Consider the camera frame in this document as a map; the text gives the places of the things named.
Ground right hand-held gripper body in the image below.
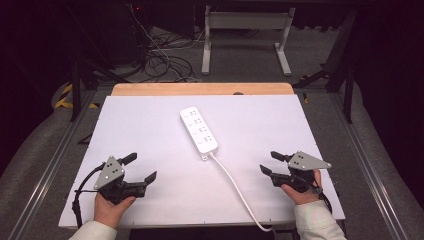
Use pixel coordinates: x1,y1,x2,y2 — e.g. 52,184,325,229
270,150,333,195

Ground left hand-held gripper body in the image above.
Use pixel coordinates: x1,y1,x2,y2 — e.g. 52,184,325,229
93,155,148,205

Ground person's right hand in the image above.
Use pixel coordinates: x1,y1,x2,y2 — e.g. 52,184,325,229
280,169,323,206

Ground person's left hand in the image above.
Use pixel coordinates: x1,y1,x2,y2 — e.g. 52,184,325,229
93,192,137,230

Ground white table board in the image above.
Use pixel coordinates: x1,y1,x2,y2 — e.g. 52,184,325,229
58,94,347,231

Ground white power strip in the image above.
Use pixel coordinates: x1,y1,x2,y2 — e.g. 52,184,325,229
179,106,220,162

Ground black metal stand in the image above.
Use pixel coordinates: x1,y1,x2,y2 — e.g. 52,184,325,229
64,3,132,123
292,9,358,125

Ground yellow black floor tape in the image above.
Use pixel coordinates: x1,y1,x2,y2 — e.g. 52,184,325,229
53,83,101,110

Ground wooden table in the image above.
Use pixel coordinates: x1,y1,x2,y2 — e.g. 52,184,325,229
110,82,296,97

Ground white power strip cable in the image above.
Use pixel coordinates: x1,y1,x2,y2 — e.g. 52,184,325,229
209,153,275,233

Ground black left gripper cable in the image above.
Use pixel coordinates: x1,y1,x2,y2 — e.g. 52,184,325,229
71,162,106,230

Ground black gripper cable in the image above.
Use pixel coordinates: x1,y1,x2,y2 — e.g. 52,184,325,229
71,162,106,230
311,185,334,215

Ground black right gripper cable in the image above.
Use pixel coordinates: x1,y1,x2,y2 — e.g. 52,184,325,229
311,185,334,215

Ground metal floor rail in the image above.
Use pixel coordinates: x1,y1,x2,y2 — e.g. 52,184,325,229
328,92,410,240
6,89,98,240

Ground tangled black floor cables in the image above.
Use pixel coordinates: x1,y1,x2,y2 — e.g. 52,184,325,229
128,3,202,84

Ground white metal table frame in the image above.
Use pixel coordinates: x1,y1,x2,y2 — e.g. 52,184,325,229
201,4,297,77

